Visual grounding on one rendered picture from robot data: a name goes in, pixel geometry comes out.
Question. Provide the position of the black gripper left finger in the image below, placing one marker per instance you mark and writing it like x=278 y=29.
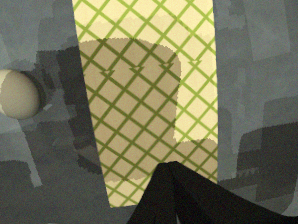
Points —
x=157 y=204

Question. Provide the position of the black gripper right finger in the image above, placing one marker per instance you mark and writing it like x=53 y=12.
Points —
x=200 y=201

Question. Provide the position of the beige strip with green lattice pattern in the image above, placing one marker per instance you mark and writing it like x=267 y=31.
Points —
x=151 y=78

